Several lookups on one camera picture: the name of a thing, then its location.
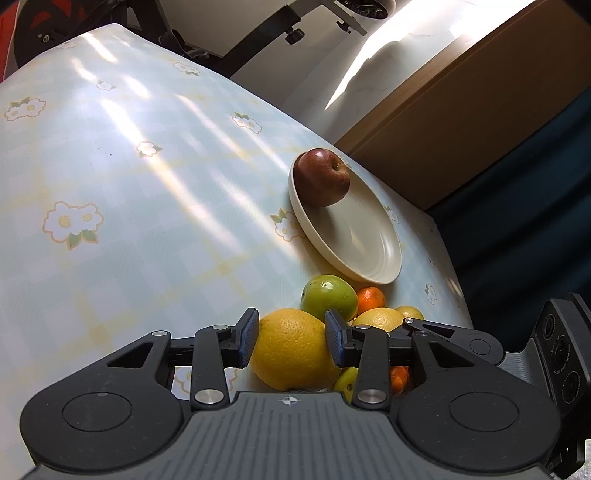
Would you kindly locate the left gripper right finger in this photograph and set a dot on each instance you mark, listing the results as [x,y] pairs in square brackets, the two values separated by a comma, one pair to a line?
[373,351]

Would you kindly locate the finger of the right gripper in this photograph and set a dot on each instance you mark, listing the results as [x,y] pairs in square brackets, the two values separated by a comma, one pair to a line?
[452,347]

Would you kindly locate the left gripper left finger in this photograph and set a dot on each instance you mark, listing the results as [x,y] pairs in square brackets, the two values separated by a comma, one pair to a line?
[209,352]

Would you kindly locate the yellow-green round fruit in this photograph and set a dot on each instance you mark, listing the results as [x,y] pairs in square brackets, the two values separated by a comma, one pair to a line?
[410,312]

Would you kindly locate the large yellow orange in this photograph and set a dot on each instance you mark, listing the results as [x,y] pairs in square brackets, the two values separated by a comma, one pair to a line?
[291,352]
[383,318]

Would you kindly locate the small tangerine low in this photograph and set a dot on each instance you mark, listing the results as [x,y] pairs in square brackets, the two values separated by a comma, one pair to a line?
[399,379]

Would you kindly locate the small yellow-green fruit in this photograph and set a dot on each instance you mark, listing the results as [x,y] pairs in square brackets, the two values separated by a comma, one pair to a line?
[346,383]

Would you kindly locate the small tangerine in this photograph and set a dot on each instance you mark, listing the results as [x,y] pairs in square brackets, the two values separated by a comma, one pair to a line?
[369,298]

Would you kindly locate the green apple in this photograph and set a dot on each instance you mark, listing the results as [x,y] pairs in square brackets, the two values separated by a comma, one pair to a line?
[327,292]

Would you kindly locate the cream round plate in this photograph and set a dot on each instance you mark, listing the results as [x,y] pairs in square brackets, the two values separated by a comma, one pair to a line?
[355,235]

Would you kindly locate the dark teal curtain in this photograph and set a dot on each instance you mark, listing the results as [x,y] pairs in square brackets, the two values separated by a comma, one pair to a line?
[518,233]

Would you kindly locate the floral plastic tablecloth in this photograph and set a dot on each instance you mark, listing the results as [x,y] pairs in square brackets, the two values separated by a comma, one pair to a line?
[144,198]

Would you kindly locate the dark red apple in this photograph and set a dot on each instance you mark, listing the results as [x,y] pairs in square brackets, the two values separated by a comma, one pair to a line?
[321,178]

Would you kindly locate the wooden wardrobe panel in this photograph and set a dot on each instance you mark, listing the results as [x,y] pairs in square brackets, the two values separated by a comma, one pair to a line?
[472,104]

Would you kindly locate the black exercise bike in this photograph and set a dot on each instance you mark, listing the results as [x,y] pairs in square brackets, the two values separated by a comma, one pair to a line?
[42,25]

